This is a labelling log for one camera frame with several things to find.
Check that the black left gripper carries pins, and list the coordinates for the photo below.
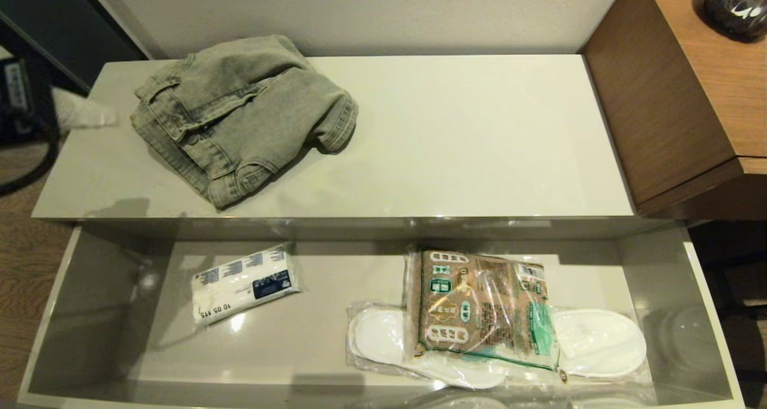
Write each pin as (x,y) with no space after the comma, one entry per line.
(18,97)

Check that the grey denim shorts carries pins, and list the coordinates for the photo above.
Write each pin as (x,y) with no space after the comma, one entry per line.
(239,115)

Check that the green brown grain bag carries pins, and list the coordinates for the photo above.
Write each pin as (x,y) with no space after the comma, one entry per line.
(479,313)

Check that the white tissue pack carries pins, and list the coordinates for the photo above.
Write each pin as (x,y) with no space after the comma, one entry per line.
(239,286)

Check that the white slipper in plastic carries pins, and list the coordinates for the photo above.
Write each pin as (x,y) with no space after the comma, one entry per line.
(377,337)
(599,343)

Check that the brown wooden desk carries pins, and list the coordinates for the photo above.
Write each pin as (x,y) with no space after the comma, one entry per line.
(653,97)

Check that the dark glass vase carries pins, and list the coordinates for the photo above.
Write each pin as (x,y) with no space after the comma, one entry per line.
(737,8)

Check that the black metal stand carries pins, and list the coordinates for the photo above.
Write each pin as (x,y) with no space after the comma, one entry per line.
(746,313)

